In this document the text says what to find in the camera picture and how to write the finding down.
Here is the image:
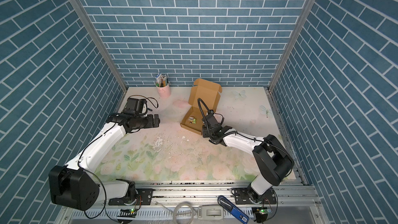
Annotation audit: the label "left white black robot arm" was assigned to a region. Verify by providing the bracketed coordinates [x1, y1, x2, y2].
[49, 95, 160, 211]

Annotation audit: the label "pink pen holder bucket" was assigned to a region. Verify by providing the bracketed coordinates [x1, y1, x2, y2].
[157, 84, 171, 99]

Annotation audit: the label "pens in bucket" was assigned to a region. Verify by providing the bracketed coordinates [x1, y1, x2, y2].
[155, 73, 169, 88]

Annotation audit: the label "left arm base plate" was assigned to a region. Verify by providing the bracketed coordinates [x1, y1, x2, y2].
[108, 188, 153, 206]

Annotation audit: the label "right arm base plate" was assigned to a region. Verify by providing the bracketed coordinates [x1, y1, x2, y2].
[231, 187, 277, 205]

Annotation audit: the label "brown cardboard box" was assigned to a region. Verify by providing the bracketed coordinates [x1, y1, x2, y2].
[180, 78, 222, 135]

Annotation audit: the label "white cable coil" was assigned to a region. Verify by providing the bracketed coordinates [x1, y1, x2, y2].
[171, 201, 197, 224]

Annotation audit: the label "small green white toy block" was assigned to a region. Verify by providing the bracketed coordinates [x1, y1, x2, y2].
[188, 116, 197, 124]

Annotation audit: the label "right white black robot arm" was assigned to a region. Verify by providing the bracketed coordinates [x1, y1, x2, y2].
[202, 113, 294, 203]

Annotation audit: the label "grey white plastic device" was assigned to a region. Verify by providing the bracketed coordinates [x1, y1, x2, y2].
[198, 205, 224, 221]

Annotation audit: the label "blue handheld tool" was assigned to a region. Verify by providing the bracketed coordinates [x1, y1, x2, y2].
[217, 196, 249, 224]

